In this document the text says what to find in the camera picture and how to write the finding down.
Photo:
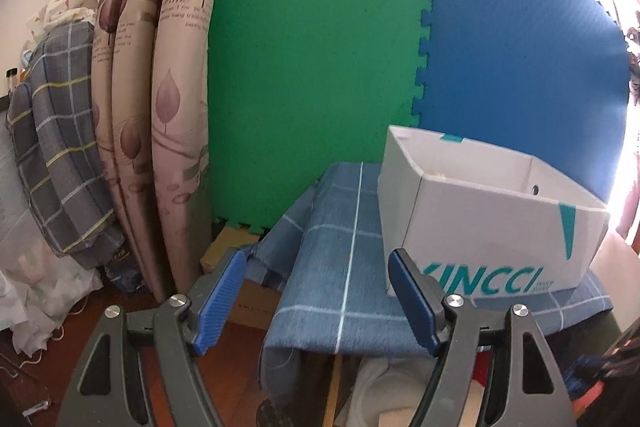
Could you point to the cream cloth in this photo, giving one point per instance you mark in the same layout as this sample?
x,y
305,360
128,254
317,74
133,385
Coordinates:
x,y
380,389

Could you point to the clear bottle with black cap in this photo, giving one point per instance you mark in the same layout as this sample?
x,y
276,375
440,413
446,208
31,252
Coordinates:
x,y
11,82

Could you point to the white shoe box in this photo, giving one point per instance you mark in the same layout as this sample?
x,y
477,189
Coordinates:
x,y
475,232

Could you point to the green foam mat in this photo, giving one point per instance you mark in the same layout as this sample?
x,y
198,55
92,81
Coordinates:
x,y
310,57

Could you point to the blue foam mat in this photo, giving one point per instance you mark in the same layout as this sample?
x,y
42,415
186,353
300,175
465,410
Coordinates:
x,y
510,47

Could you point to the white floral bedding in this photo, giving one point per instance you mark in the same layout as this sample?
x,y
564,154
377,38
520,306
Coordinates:
x,y
65,4

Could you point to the brown cardboard box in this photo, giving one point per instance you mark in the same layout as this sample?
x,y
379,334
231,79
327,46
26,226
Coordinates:
x,y
225,242

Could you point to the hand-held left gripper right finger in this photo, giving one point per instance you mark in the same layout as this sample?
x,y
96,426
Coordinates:
x,y
415,302

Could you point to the floral folded mattress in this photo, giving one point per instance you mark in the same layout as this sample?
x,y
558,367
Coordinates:
x,y
180,117
132,57
102,37

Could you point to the blue checked cloth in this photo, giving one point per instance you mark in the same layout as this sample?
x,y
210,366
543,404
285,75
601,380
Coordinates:
x,y
330,267

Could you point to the white plastic bags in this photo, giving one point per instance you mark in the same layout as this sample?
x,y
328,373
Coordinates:
x,y
30,277

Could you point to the grey plaid blanket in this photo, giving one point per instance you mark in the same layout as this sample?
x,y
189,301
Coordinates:
x,y
55,132

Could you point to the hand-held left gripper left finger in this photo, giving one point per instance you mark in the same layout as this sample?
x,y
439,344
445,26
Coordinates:
x,y
220,302

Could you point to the blue printed bag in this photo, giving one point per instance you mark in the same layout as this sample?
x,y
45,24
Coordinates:
x,y
122,274

